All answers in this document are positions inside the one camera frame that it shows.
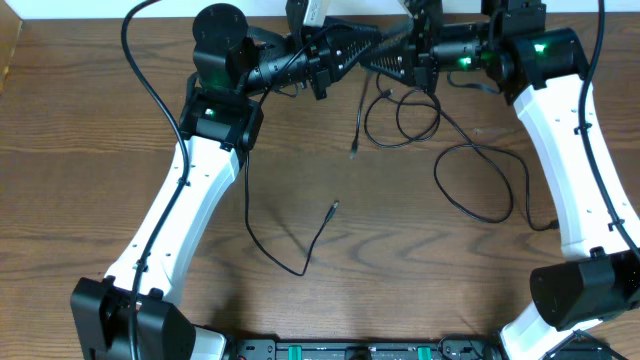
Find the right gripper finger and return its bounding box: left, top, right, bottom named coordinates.
left=359, top=48, right=415, bottom=83
left=377, top=19, right=414, bottom=50

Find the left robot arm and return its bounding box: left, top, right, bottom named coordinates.
left=70, top=1, right=384, bottom=359

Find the right camera cable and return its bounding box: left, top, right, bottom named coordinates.
left=577, top=0, right=640, bottom=261

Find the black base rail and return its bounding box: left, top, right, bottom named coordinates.
left=221, top=328, right=624, bottom=360

